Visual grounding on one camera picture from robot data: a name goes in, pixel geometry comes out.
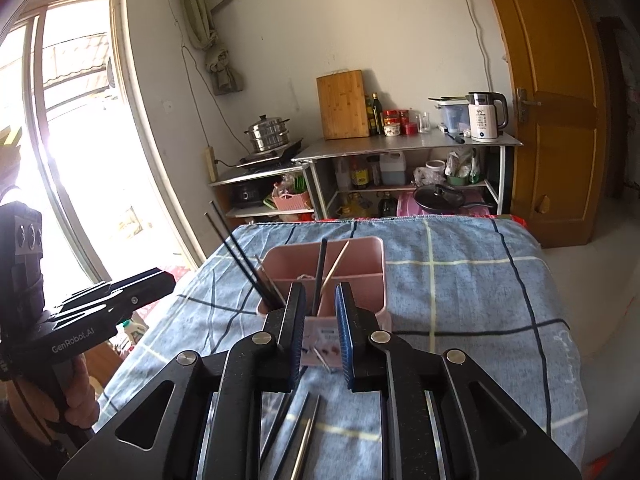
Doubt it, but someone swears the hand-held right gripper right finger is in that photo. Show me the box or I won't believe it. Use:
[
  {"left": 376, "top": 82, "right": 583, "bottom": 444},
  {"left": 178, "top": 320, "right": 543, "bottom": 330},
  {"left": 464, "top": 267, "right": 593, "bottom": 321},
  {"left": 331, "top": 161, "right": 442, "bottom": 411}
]
[{"left": 334, "top": 281, "right": 583, "bottom": 480}]

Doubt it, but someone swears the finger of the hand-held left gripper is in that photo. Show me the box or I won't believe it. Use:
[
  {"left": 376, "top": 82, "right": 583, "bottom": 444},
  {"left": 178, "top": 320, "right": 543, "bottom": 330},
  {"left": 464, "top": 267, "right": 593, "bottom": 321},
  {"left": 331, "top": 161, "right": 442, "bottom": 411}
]
[
  {"left": 59, "top": 267, "right": 177, "bottom": 307},
  {"left": 46, "top": 284, "right": 174, "bottom": 327}
]

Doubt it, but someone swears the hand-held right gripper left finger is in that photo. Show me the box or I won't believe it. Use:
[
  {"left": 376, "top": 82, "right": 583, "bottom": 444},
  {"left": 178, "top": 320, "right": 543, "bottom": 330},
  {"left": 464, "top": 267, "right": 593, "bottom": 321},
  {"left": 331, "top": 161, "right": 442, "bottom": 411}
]
[{"left": 57, "top": 281, "right": 307, "bottom": 480}]

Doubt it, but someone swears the pink utensil basket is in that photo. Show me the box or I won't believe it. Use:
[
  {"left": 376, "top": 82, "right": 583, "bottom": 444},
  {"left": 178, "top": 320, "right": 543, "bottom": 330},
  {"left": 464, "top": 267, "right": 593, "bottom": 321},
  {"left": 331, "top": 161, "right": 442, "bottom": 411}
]
[{"left": 256, "top": 236, "right": 393, "bottom": 368}]

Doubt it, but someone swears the grey chopstick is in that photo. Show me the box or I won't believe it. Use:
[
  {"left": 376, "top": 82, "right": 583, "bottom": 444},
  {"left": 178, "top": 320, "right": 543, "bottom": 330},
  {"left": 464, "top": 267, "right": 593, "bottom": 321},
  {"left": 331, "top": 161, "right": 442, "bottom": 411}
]
[{"left": 254, "top": 256, "right": 287, "bottom": 307}]

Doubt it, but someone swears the light wooden chopstick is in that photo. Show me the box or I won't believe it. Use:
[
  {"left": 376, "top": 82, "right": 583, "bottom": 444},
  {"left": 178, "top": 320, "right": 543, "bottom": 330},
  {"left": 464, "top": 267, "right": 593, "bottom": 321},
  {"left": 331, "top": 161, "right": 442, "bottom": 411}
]
[{"left": 318, "top": 240, "right": 350, "bottom": 298}]

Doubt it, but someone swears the silver metal chopstick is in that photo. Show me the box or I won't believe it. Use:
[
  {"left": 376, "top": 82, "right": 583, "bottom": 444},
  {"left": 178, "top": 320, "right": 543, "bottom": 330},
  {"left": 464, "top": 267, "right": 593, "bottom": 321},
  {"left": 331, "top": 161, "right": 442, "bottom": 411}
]
[{"left": 291, "top": 416, "right": 317, "bottom": 480}]

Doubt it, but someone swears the person's left hand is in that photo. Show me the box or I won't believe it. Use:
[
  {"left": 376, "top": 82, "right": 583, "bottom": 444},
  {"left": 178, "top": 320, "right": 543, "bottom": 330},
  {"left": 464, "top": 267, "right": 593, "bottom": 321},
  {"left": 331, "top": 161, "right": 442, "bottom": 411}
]
[{"left": 63, "top": 356, "right": 102, "bottom": 432}]

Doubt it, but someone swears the white floor bottle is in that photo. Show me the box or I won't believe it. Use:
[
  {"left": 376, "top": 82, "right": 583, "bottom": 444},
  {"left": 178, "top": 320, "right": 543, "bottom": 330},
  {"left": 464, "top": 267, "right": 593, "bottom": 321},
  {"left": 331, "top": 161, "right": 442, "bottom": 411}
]
[{"left": 119, "top": 319, "right": 149, "bottom": 347}]

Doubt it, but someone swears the pink shelf basket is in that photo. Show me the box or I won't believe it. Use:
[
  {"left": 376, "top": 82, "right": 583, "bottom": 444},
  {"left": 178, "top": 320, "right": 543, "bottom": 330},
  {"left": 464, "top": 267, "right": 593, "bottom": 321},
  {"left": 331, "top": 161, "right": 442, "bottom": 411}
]
[{"left": 271, "top": 184, "right": 315, "bottom": 211}]

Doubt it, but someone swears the black rice cooker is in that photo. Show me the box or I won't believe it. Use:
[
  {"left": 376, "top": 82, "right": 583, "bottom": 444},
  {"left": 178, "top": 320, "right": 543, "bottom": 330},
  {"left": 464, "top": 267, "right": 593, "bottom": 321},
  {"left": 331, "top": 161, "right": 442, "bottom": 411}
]
[{"left": 234, "top": 182, "right": 266, "bottom": 209}]

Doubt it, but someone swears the blue checked tablecloth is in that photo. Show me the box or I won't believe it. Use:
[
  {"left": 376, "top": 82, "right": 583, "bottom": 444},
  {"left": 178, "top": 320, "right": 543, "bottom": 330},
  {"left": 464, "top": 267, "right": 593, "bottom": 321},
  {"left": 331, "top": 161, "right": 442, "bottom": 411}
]
[{"left": 97, "top": 217, "right": 589, "bottom": 480}]

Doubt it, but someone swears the low metal kitchen table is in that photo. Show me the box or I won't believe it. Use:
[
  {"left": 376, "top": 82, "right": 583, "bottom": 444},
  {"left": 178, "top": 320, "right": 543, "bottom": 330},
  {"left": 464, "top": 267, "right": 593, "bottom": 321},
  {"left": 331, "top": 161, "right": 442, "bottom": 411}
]
[{"left": 208, "top": 162, "right": 319, "bottom": 224}]

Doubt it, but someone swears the sliding glass window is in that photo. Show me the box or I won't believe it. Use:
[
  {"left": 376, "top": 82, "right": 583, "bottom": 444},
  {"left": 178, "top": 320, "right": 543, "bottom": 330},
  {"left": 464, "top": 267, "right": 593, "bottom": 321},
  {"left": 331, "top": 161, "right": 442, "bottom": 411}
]
[{"left": 0, "top": 0, "right": 207, "bottom": 313}]

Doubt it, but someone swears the soy sauce bottle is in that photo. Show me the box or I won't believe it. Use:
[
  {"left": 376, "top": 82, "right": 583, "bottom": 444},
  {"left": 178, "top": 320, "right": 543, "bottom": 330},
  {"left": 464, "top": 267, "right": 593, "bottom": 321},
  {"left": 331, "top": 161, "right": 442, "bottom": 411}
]
[{"left": 349, "top": 157, "right": 371, "bottom": 190}]

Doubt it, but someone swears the black pan with lid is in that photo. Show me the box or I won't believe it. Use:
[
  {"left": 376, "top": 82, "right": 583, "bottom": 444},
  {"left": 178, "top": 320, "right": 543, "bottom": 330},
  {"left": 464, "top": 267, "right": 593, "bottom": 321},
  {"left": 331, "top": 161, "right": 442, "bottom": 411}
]
[{"left": 412, "top": 183, "right": 494, "bottom": 216}]

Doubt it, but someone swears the white plastic jug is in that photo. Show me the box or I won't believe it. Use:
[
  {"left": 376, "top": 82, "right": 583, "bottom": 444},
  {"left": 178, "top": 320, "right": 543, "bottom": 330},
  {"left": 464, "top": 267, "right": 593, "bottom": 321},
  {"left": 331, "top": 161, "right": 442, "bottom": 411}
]
[{"left": 379, "top": 151, "right": 407, "bottom": 186}]

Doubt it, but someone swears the black induction cooker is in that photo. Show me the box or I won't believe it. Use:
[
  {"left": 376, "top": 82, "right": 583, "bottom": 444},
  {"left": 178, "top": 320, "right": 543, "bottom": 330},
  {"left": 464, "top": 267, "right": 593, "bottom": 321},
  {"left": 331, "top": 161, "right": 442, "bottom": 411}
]
[{"left": 235, "top": 137, "right": 306, "bottom": 169}]

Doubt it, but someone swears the steel steamer pot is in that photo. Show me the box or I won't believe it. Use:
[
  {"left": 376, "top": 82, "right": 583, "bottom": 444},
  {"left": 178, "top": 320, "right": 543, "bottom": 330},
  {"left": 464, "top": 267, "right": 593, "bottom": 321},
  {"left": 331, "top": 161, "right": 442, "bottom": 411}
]
[{"left": 243, "top": 114, "right": 292, "bottom": 154}]

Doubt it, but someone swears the tall metal kitchen table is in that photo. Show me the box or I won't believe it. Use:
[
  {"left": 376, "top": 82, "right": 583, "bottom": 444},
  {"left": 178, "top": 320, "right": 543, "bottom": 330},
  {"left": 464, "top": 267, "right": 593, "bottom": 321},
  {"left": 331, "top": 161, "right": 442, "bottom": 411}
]
[{"left": 290, "top": 132, "right": 525, "bottom": 221}]

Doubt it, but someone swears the plastic bag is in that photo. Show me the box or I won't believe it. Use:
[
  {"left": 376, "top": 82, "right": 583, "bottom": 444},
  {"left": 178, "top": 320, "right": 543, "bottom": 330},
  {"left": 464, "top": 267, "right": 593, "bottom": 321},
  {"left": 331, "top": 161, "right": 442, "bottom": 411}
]
[{"left": 444, "top": 149, "right": 484, "bottom": 186}]

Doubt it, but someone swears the wooden cutting board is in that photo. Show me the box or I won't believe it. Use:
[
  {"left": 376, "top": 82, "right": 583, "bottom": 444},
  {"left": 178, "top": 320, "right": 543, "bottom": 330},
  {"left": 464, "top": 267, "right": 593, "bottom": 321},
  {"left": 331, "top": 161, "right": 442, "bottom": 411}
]
[{"left": 315, "top": 69, "right": 371, "bottom": 141}]

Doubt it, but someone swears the water filter pitcher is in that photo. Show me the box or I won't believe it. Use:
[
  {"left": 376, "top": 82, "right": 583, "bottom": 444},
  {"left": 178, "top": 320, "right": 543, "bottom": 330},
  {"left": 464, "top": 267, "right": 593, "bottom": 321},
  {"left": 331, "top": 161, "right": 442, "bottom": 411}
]
[{"left": 428, "top": 96, "right": 472, "bottom": 134}]

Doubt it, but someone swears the white electric kettle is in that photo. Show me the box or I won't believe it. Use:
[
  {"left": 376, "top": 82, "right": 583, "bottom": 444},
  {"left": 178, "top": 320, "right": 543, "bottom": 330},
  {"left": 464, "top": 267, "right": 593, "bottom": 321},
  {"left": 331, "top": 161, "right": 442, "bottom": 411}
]
[{"left": 467, "top": 90, "right": 509, "bottom": 144}]

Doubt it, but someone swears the beige curtain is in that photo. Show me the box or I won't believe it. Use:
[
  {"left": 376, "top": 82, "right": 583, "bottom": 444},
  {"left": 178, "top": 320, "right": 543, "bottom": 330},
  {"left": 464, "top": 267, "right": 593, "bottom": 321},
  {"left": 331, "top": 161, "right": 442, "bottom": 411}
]
[{"left": 179, "top": 0, "right": 246, "bottom": 96}]

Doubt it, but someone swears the wooden door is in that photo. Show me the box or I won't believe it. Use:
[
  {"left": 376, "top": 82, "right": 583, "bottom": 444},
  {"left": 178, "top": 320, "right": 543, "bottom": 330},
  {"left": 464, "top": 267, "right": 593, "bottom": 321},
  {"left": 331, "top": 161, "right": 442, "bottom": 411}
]
[{"left": 475, "top": 0, "right": 609, "bottom": 249}]

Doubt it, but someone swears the metal door handle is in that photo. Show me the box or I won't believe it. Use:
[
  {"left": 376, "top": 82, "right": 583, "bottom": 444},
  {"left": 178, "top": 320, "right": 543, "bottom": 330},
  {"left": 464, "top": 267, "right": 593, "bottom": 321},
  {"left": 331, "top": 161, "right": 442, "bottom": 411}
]
[{"left": 514, "top": 87, "right": 542, "bottom": 124}]

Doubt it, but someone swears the wall cable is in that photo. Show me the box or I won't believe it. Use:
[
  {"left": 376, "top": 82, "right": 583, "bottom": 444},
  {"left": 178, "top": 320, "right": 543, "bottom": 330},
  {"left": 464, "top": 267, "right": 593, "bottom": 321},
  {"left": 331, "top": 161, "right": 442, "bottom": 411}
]
[{"left": 446, "top": 0, "right": 507, "bottom": 93}]

